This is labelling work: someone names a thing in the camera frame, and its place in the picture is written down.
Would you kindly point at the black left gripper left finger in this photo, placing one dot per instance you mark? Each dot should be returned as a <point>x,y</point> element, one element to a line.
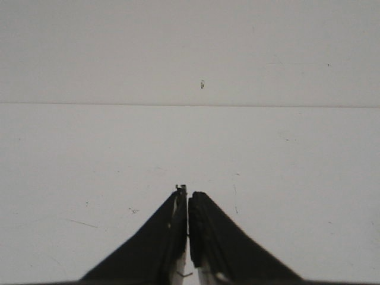
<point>157,252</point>

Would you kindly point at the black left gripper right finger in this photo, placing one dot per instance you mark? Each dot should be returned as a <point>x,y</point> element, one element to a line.
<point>222,251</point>

